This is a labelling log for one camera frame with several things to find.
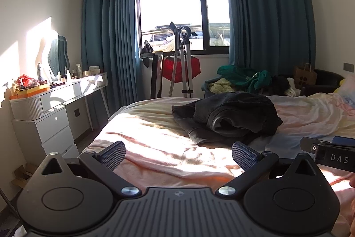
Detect teal curtain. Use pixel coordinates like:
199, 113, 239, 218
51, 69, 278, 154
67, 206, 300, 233
81, 0, 140, 115
223, 0, 315, 94

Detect white cloth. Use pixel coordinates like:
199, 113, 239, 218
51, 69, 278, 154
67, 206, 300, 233
284, 78, 301, 97

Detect dark framed window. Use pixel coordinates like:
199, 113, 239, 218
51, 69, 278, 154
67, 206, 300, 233
135, 0, 231, 56

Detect dark wooden chair frame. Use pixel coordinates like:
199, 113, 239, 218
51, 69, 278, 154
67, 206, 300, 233
150, 51, 164, 99

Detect red packet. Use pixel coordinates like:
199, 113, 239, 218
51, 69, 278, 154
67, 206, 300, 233
17, 74, 35, 85

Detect black dotted cloth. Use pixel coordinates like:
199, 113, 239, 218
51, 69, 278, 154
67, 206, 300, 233
270, 75, 290, 96

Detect cardboard box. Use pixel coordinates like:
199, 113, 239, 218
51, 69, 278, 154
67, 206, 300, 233
11, 163, 36, 189

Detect white drawer cabinet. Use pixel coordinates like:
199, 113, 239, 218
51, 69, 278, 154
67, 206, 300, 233
12, 108, 81, 164

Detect pastel blanket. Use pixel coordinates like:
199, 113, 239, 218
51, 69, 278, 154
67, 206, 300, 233
83, 93, 355, 237

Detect green garment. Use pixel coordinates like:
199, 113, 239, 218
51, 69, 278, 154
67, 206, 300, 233
217, 65, 274, 93

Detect black pants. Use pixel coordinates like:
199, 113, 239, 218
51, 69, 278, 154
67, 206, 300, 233
171, 91, 283, 146

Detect orange tray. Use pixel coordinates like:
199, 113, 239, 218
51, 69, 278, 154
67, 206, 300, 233
10, 84, 52, 100

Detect wavy teal framed mirror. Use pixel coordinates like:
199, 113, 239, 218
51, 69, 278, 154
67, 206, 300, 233
37, 31, 70, 82

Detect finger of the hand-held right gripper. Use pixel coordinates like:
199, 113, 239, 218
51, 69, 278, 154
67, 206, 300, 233
300, 136, 333, 155
332, 135, 355, 147

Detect light green knit cloth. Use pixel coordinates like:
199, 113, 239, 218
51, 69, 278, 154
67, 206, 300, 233
209, 78, 236, 94

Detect white dressing table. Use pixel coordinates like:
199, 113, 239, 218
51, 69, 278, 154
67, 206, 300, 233
10, 72, 111, 132

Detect brown paper bag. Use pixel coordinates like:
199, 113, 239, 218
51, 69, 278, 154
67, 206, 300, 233
294, 63, 317, 89

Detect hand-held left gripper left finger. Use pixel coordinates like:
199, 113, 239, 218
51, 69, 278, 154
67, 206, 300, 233
35, 141, 141, 198

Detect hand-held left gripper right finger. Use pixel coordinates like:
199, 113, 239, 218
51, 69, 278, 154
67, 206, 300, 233
218, 141, 323, 198

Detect red cloth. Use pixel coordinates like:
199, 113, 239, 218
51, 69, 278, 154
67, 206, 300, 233
162, 56, 201, 81

